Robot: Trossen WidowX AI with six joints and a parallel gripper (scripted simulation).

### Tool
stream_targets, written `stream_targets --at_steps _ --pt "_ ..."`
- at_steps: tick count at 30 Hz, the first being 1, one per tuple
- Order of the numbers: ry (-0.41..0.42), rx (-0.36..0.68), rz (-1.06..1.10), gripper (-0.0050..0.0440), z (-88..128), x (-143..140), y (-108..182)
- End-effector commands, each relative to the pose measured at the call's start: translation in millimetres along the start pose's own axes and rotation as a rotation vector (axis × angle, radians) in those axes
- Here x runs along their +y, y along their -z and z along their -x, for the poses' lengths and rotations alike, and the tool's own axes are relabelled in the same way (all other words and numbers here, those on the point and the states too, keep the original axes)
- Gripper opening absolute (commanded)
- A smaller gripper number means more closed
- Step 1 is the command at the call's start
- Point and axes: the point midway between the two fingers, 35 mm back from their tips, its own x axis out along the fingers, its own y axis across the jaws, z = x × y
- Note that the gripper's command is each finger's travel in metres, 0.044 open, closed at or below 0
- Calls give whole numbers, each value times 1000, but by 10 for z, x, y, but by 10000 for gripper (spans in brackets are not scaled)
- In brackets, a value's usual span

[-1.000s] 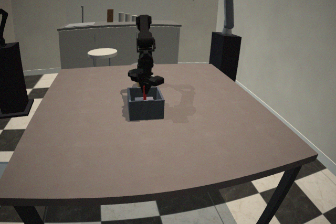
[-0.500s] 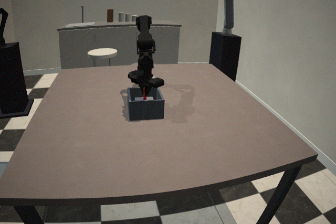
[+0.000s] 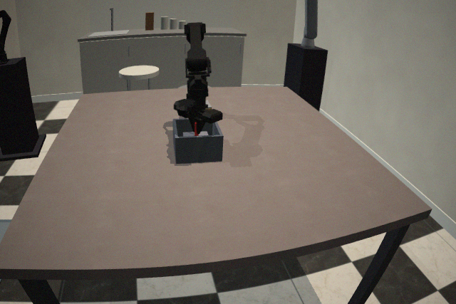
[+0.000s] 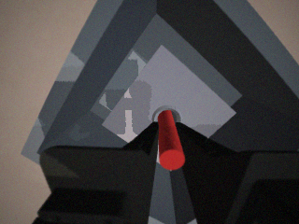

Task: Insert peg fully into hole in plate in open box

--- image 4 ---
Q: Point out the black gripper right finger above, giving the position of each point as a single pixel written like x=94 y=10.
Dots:
x=219 y=179

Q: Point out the red cylinder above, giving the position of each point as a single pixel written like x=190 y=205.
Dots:
x=171 y=155

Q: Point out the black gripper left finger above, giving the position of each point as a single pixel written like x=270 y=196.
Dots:
x=108 y=168

